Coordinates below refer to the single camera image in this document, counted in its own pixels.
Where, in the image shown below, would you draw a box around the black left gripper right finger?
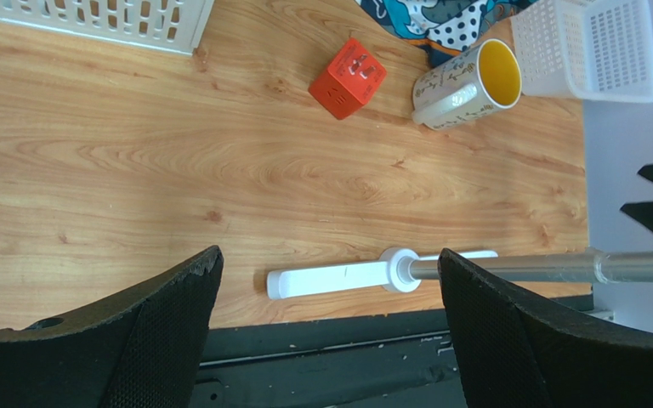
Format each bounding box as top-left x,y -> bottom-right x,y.
438,249 -> 653,407

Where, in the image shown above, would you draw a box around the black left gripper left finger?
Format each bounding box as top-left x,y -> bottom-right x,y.
0,246 -> 224,407

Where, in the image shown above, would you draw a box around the blue patterned shorts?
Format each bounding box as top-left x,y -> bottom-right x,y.
356,0 -> 536,67

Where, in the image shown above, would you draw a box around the white garment rack stand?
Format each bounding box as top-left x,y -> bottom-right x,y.
266,248 -> 653,300

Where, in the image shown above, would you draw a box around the white mug yellow inside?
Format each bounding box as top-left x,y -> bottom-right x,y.
412,39 -> 522,130

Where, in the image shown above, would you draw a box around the white plastic mesh basket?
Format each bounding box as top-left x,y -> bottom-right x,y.
510,0 -> 653,104

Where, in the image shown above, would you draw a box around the orange cube power adapter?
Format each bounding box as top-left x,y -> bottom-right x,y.
308,38 -> 387,120

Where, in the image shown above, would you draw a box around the white perforated file holder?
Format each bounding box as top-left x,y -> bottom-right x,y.
0,0 -> 214,55

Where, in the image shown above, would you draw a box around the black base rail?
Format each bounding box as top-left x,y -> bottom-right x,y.
189,294 -> 594,408

